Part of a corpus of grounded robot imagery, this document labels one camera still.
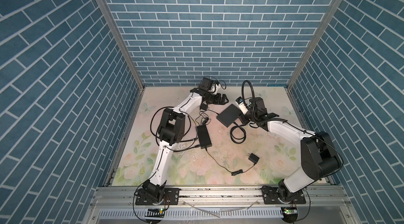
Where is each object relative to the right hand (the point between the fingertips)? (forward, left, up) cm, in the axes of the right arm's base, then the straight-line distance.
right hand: (241, 109), depth 93 cm
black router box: (+4, +6, -12) cm, 14 cm away
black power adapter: (+8, +24, -9) cm, 26 cm away
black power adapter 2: (-25, -6, -11) cm, 27 cm away
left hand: (+8, +11, -1) cm, 14 cm away
